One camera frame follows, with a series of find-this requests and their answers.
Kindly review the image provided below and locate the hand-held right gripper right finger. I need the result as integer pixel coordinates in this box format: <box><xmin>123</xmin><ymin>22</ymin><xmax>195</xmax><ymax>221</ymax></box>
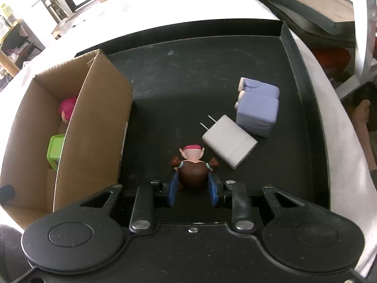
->
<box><xmin>208</xmin><ymin>170</ymin><xmax>310</xmax><ymax>233</ymax></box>

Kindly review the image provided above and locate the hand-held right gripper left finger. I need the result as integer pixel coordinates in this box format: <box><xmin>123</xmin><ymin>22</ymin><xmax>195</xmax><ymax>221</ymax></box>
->
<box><xmin>71</xmin><ymin>169</ymin><xmax>180</xmax><ymax>233</ymax></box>

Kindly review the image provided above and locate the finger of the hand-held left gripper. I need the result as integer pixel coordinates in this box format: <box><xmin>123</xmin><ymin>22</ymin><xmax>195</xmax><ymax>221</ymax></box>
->
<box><xmin>0</xmin><ymin>184</ymin><xmax>16</xmax><ymax>204</ymax></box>

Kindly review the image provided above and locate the brown-haired doll figure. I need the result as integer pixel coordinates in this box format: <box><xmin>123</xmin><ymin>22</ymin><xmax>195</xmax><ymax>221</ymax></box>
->
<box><xmin>170</xmin><ymin>144</ymin><xmax>219</xmax><ymax>191</ymax></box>

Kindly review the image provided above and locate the white plug charger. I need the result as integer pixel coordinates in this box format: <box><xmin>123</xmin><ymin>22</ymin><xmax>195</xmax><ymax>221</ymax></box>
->
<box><xmin>200</xmin><ymin>115</ymin><xmax>258</xmax><ymax>170</ymax></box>

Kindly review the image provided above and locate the green toy cube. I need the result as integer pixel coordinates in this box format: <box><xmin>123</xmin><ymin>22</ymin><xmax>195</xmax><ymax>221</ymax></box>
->
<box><xmin>46</xmin><ymin>133</ymin><xmax>66</xmax><ymax>171</ymax></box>

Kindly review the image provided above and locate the brown cardboard box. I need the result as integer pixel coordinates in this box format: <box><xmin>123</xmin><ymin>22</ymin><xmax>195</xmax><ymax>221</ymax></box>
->
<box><xmin>0</xmin><ymin>49</ymin><xmax>134</xmax><ymax>230</ymax></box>

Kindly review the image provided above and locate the pink toy figure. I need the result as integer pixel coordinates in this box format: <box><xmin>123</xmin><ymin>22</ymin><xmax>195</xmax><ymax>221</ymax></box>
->
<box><xmin>58</xmin><ymin>96</ymin><xmax>78</xmax><ymax>123</ymax></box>

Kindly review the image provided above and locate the black tray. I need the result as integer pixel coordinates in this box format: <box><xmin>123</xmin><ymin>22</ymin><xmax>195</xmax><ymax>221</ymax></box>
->
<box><xmin>75</xmin><ymin>20</ymin><xmax>332</xmax><ymax>223</ymax></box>

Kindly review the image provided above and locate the round table with yellow leg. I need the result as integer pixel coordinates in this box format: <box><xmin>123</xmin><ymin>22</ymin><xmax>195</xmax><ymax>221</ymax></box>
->
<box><xmin>0</xmin><ymin>19</ymin><xmax>45</xmax><ymax>74</ymax></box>

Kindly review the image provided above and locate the person's foot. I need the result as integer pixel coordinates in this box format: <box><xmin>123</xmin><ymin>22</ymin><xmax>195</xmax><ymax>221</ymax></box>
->
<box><xmin>352</xmin><ymin>99</ymin><xmax>377</xmax><ymax>170</ymax></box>

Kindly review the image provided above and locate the black desk with white frame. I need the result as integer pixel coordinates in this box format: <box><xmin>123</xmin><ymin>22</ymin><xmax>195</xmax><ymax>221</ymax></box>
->
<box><xmin>355</xmin><ymin>0</ymin><xmax>377</xmax><ymax>87</ymax></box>

